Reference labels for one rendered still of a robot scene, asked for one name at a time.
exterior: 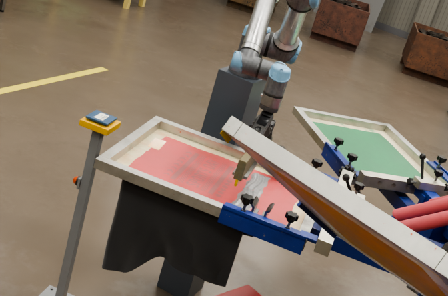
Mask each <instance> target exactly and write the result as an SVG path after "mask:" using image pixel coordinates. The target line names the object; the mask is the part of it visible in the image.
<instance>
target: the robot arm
mask: <svg viewBox="0 0 448 296"><path fill-rule="evenodd" d="M278 1H279V0H256V2H255V6H254V9H253V12H252V15H251V18H250V21H249V24H248V25H246V26H245V28H244V31H243V33H242V37H241V41H240V44H239V48H238V51H235V52H234V54H233V58H232V60H231V63H230V65H229V68H228V70H229V71H230V72H231V73H233V74H234V75H237V76H239V77H242V78H246V79H252V80H257V79H262V80H265V81H266V84H265V88H264V90H263V93H262V94H261V96H262V98H261V102H260V105H259V107H260V108H261V109H262V110H263V111H262V112H261V114H258V116H257V117H256V118H255V121H253V122H252V124H253V125H250V128H252V129H254V130H256V131H257V132H258V133H260V134H262V135H263V136H265V137H266V138H268V139H270V140H271V141H272V139H273V137H272V134H273V129H274V126H275V123H276V120H274V119H273V114H274V113H277V112H278V110H279V108H280V106H281V102H282V100H283V96H284V93H285V90H286V87H287V84H288V81H289V79H290V74H291V70H290V68H288V66H286V64H285V63H288V64H293V63H294V62H295V60H296V59H297V57H298V54H299V52H300V50H301V46H302V42H301V41H300V40H299V33H300V31H301V28H302V26H303V22H304V20H305V17H306V15H307V12H310V10H312V9H316V8H317V7H318V4H319V0H286V2H287V5H288V6H287V10H286V12H285V16H284V18H283V22H282V24H281V28H280V30H278V31H277V32H276V33H274V32H271V28H270V27H269V22H270V20H271V16H272V13H273V10H274V7H275V4H276V3H277V2H278ZM263 56H264V57H268V58H270V59H274V60H277V61H278V62H272V61H268V60H265V59H262V57H263Z"/></svg>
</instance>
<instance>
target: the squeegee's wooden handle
mask: <svg viewBox="0 0 448 296"><path fill-rule="evenodd" d="M254 162H255V160H254V159H253V158H252V157H251V156H250V155H249V154H248V153H247V152H245V153H244V155H243V156H242V157H241V158H240V160H239V161H238V164H237V168H236V170H235V174H234V177H233V178H234V179H236V180H239V181H242V179H243V177H244V175H245V174H246V172H247V171H248V170H249V168H250V167H251V166H252V164H253V163H254Z"/></svg>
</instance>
